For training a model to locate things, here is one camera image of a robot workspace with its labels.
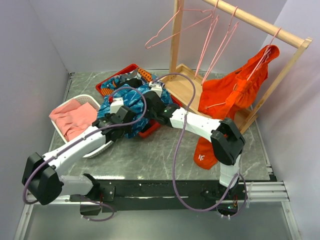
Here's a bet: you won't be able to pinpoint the wooden clothes rack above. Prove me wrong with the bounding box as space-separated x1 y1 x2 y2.
162 0 313 133

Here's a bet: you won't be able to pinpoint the red plastic tray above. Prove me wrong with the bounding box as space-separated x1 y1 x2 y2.
95 63 183 139

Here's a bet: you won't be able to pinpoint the orange dotted patterned shorts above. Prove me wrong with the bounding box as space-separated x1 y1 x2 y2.
100 67 157 96

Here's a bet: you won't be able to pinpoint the blue leaf-print shorts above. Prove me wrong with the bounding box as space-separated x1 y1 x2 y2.
92 76 179 142

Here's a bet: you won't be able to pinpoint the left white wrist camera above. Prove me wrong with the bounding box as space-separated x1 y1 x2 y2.
109 97 124 114

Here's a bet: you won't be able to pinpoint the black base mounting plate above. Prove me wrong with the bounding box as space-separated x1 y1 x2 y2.
69 178 248 216

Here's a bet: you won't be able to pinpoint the pink wire hanger far left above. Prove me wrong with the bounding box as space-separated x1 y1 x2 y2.
144 7 214 50

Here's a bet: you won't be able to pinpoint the pink wire hanger with shorts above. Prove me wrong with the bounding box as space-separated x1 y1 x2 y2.
246 27 282 81

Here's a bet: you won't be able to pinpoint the white perforated basket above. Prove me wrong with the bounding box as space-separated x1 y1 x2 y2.
50 94 114 159

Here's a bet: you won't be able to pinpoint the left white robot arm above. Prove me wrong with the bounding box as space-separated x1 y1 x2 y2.
22 106 136 205

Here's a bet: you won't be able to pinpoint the pink cloth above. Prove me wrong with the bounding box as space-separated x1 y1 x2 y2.
48 99 99 142

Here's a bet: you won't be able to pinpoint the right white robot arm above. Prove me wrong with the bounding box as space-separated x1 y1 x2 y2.
116 79 246 200

